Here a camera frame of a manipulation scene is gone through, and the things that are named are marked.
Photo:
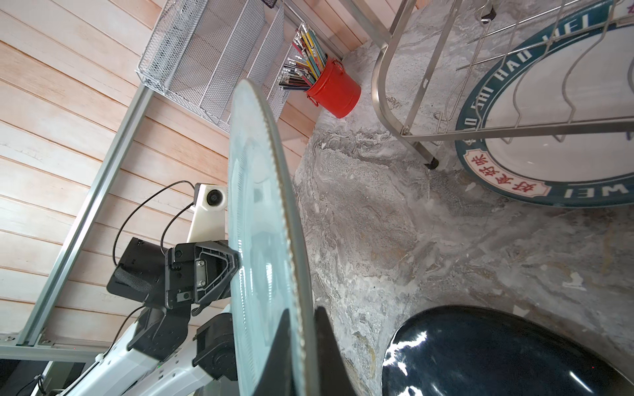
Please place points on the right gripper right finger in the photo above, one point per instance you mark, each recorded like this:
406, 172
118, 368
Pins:
334, 380

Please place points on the green rimmed white plate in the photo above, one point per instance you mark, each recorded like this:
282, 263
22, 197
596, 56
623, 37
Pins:
575, 171

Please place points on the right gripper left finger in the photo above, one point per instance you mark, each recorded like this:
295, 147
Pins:
277, 378

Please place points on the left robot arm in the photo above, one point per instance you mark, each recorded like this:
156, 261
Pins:
157, 354

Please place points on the white mesh wall shelf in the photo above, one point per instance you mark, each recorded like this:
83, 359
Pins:
199, 50

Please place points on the red pencil cup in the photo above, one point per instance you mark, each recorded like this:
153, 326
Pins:
335, 90

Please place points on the pencils bundle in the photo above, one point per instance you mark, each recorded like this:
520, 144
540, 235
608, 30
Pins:
306, 63

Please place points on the steel dish rack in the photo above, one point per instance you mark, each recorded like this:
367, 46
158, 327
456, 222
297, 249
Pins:
388, 40

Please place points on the black oval plate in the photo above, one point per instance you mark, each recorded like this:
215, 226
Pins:
468, 350

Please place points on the pale green glass plate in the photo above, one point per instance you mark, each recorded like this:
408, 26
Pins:
273, 278

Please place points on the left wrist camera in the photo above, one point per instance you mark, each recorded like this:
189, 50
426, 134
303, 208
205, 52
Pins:
209, 213

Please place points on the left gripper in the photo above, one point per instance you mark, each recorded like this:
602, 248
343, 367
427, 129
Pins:
199, 274

